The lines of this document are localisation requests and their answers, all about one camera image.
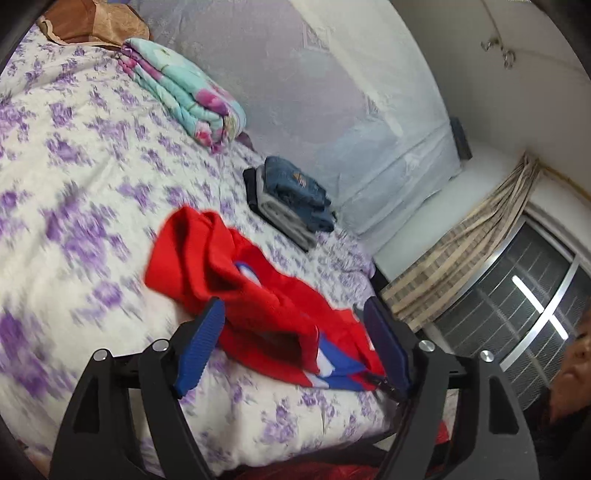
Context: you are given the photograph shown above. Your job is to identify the window with metal frame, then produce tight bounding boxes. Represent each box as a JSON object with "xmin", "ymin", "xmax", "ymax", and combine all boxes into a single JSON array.
[{"xmin": 434, "ymin": 203, "xmax": 591, "ymax": 407}]

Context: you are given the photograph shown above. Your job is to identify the red jacket blue white stripes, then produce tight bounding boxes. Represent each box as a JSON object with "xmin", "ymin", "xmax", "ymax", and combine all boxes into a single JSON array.
[{"xmin": 144, "ymin": 205, "xmax": 387, "ymax": 393}]

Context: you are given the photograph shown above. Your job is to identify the folded turquoise floral quilt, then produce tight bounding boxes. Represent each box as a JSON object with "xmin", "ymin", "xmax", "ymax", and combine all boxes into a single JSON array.
[{"xmin": 117, "ymin": 37, "xmax": 247, "ymax": 155}]

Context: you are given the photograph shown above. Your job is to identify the folded grey pants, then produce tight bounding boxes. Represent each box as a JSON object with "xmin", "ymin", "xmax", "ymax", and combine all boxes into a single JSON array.
[{"xmin": 256, "ymin": 168, "xmax": 319, "ymax": 250}]

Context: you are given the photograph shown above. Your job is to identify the folded black pants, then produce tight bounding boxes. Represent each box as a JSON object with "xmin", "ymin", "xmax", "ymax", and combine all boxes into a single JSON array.
[{"xmin": 243, "ymin": 167, "xmax": 310, "ymax": 254}]

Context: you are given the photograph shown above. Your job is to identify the white lace cover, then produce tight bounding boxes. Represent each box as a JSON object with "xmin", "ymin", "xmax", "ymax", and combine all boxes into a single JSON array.
[{"xmin": 124, "ymin": 0, "xmax": 462, "ymax": 241}]

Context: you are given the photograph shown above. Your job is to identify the folded blue jeans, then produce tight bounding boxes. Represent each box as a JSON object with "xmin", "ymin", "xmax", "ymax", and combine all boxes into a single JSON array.
[{"xmin": 263, "ymin": 156, "xmax": 337, "ymax": 234}]

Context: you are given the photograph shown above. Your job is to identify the dark wall box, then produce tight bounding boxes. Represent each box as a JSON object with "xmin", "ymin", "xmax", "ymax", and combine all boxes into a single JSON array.
[{"xmin": 450, "ymin": 117, "xmax": 472, "ymax": 161}]

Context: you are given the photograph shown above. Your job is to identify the beige striped curtain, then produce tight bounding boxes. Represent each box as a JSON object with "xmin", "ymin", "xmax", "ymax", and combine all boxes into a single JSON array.
[{"xmin": 381, "ymin": 152, "xmax": 541, "ymax": 333}]

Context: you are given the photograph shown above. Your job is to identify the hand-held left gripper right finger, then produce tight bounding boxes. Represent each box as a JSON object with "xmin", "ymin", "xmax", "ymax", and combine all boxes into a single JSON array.
[{"xmin": 353, "ymin": 298, "xmax": 541, "ymax": 480}]

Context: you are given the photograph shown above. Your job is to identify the brown pillow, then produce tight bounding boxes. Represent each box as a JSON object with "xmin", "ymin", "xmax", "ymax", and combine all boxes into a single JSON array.
[{"xmin": 37, "ymin": 0, "xmax": 151, "ymax": 47}]

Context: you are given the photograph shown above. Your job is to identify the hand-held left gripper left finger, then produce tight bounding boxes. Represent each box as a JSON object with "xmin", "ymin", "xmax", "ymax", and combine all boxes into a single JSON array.
[{"xmin": 53, "ymin": 298, "xmax": 226, "ymax": 480}]

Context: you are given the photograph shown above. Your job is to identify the person's face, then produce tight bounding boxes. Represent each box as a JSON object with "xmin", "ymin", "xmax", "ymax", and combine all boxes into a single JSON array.
[{"xmin": 547, "ymin": 309, "xmax": 591, "ymax": 425}]

